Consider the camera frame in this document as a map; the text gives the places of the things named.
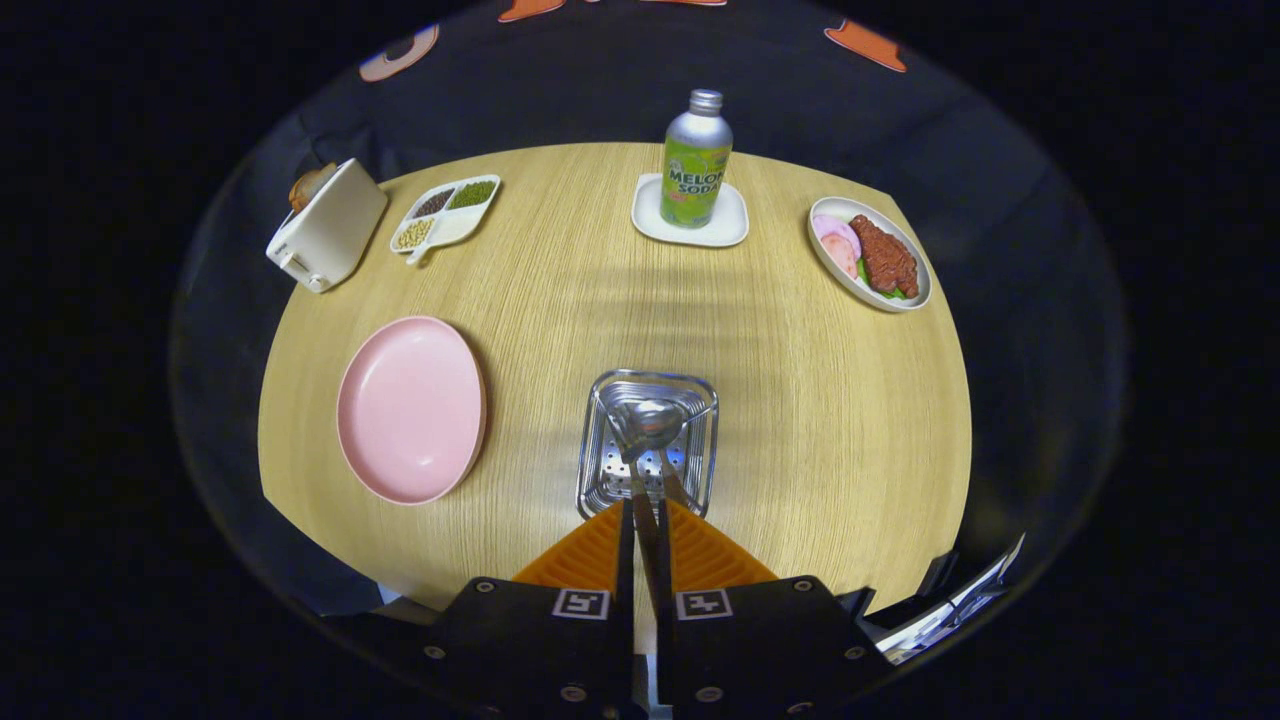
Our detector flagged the brown toast slice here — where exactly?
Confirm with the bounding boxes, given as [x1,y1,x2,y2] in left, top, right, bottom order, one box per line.
[288,162,339,214]

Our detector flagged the wooden handled spoon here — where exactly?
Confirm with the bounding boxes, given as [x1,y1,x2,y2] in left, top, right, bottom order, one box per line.
[612,398,701,511]

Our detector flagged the green lettuce leaf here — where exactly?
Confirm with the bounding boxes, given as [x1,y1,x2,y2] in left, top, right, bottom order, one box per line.
[855,258,911,301]

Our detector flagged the green soda bottle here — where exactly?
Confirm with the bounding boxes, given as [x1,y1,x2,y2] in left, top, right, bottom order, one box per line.
[659,89,734,230]

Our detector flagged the white toaster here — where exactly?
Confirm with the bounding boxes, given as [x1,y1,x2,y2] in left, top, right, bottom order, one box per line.
[265,158,389,295]

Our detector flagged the white oval dish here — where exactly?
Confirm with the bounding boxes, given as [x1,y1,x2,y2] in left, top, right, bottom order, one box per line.
[807,196,933,314]

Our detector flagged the white square coaster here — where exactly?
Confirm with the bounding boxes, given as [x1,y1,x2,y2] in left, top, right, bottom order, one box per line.
[631,173,750,249]

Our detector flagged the metal cutlery rack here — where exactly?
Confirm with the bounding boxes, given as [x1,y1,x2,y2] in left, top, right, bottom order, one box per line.
[576,369,720,521]

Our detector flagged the wooden handled fork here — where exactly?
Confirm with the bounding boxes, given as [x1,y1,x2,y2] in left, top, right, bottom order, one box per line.
[622,440,669,656]

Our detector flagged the red meat piece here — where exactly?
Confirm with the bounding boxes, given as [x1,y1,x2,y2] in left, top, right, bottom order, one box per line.
[848,214,919,299]

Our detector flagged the white divided dish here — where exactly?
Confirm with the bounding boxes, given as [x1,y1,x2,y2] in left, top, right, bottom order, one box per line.
[389,174,502,267]

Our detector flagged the pink ham slices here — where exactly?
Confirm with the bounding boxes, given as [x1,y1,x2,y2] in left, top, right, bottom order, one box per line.
[812,214,862,279]

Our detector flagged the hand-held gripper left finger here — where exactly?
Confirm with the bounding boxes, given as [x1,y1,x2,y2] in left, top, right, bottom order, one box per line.
[425,498,638,720]

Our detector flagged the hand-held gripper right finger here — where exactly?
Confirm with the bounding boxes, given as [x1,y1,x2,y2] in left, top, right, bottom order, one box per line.
[655,498,893,720]

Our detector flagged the pink plate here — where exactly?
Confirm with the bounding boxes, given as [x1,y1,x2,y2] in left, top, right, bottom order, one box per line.
[336,316,488,506]

